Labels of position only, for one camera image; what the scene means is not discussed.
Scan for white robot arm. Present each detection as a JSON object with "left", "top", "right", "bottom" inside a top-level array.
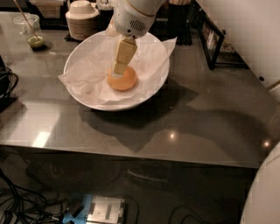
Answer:
[{"left": 113, "top": 0, "right": 280, "bottom": 224}]

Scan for stack of paper bowls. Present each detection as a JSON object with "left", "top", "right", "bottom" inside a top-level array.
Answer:
[{"left": 66, "top": 0, "right": 99, "bottom": 41}]

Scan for white bowl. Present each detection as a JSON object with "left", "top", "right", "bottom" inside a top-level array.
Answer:
[{"left": 63, "top": 29, "right": 171, "bottom": 112}]

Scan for silver metal box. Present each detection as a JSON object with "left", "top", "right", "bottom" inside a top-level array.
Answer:
[{"left": 87, "top": 196, "right": 125, "bottom": 224}]

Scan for blue cloth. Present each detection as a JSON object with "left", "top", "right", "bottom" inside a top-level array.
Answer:
[{"left": 61, "top": 194, "right": 93, "bottom": 224}]

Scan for black cup with packets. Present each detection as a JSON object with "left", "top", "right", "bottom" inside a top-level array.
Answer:
[{"left": 96, "top": 0, "right": 116, "bottom": 31}]

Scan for wooden stirring stick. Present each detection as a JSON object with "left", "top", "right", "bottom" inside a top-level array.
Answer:
[{"left": 12, "top": 0, "right": 39, "bottom": 40}]

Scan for black wire rack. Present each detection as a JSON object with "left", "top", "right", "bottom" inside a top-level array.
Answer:
[{"left": 198, "top": 11, "right": 248, "bottom": 70}]

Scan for black device at left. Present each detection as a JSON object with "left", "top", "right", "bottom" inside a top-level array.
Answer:
[{"left": 0, "top": 56, "right": 18, "bottom": 112}]

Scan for clear plastic cup green sauce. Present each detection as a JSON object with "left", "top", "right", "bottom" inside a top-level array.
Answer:
[{"left": 13, "top": 14, "right": 46, "bottom": 51}]

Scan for black cup with sticks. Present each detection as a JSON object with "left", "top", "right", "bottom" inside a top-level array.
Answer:
[{"left": 167, "top": 0, "right": 192, "bottom": 37}]

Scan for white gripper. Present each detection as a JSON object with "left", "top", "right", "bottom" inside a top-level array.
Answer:
[{"left": 112, "top": 0, "right": 165, "bottom": 79}]

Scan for black cables on floor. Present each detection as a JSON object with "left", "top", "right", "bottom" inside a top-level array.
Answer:
[{"left": 0, "top": 167, "right": 64, "bottom": 224}]

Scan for white paper liner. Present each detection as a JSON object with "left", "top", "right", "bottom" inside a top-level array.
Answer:
[{"left": 58, "top": 25, "right": 178, "bottom": 107}]

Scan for orange fruit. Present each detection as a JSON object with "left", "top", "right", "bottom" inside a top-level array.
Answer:
[{"left": 106, "top": 66, "right": 137, "bottom": 91}]

